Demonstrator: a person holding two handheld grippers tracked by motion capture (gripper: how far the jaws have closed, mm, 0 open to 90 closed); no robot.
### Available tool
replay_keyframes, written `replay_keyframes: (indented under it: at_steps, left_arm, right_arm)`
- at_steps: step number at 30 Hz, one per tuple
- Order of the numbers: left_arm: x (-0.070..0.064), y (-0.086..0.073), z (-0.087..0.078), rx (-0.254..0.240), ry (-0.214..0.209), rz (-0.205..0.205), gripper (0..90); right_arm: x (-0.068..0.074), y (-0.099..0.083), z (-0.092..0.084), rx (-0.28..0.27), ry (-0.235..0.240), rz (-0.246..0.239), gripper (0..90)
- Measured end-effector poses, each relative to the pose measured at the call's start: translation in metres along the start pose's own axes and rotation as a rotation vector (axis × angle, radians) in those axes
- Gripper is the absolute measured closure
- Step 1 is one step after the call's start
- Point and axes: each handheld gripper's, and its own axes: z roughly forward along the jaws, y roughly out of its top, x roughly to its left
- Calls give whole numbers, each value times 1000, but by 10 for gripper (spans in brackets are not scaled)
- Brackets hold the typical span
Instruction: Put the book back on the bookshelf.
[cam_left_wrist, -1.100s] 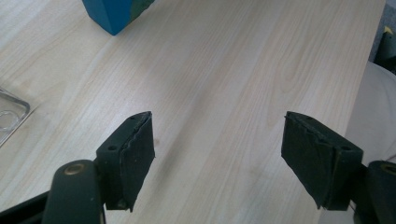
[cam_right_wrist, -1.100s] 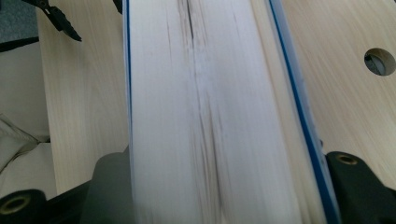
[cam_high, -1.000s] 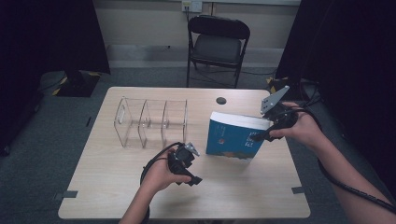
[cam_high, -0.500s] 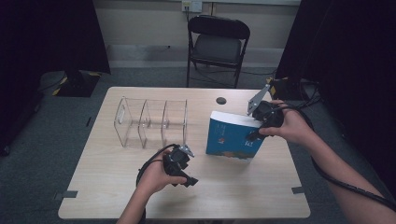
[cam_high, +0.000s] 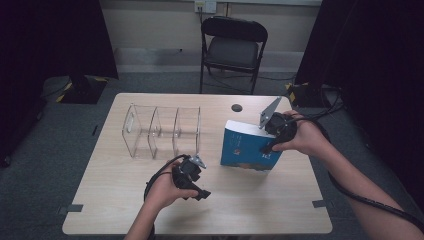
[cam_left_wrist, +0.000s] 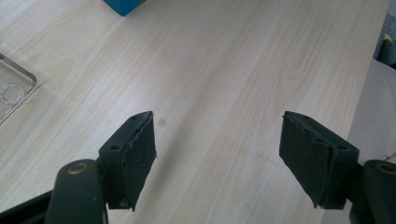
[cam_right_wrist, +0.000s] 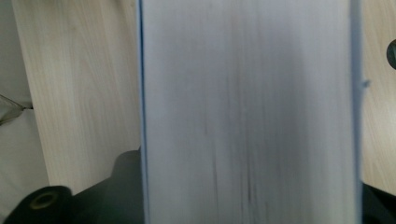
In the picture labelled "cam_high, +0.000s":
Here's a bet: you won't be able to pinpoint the dark curtain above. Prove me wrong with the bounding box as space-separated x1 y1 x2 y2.
0 0 120 168
294 0 424 214

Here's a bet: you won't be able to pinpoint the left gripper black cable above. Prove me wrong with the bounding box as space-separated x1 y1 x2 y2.
143 153 192 240

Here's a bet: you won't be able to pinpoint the white wall outlet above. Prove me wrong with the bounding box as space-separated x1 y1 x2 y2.
194 0 218 15

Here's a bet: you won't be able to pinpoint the black stand base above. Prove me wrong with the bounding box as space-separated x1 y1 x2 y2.
284 81 332 109
55 75 110 105

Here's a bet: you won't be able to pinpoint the black floor cables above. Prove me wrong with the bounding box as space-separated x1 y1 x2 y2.
295 85 346 133

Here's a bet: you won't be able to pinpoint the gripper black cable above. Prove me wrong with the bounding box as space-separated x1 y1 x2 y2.
143 153 192 240
285 114 424 232

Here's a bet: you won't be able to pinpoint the blue book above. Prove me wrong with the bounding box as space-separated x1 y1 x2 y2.
219 119 285 173

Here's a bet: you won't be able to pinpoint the clear acrylic book rack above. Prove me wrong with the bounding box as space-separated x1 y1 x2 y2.
121 103 202 163

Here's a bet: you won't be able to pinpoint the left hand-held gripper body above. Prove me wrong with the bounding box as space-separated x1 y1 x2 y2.
171 153 207 193

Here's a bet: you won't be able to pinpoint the person's left hand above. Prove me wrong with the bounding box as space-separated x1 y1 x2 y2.
144 161 200 211

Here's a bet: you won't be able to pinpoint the person's right hand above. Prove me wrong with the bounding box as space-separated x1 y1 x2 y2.
271 109 331 158

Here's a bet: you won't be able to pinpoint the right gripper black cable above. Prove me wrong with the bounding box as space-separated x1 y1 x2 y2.
285 114 424 232

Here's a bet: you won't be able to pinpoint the black folding chair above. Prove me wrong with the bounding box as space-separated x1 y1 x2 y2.
199 15 269 96

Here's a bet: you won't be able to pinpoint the grey tape strip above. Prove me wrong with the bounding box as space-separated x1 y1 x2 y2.
57 203 84 215
311 199 335 209

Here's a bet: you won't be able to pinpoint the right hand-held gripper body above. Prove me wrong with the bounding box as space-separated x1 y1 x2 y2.
258 96 298 146

